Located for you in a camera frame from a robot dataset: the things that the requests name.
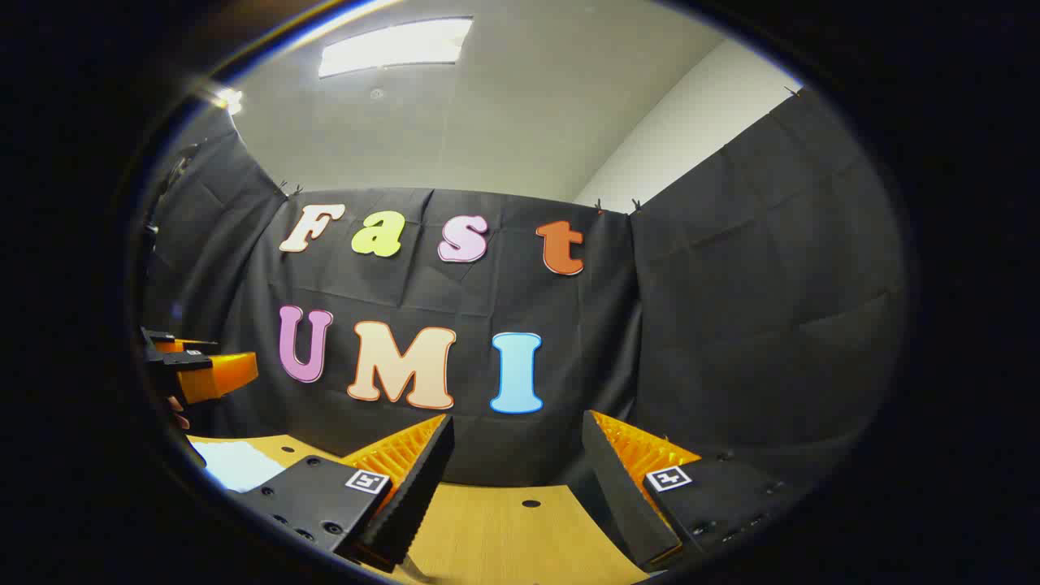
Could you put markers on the rectangular ceiling light panel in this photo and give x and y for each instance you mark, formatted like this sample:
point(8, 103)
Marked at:
point(229, 99)
point(390, 47)

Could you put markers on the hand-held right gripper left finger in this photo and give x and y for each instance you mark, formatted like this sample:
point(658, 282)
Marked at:
point(410, 496)

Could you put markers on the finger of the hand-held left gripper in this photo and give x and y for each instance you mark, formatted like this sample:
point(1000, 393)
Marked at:
point(183, 344)
point(219, 375)

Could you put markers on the pale mint suitcase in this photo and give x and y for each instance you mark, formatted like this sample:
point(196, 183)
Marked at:
point(240, 467)

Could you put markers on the black backdrop cloth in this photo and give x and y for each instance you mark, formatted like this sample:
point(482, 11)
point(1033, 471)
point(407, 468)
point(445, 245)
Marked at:
point(731, 325)

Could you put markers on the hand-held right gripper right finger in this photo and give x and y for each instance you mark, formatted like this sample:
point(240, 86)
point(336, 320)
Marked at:
point(621, 504)

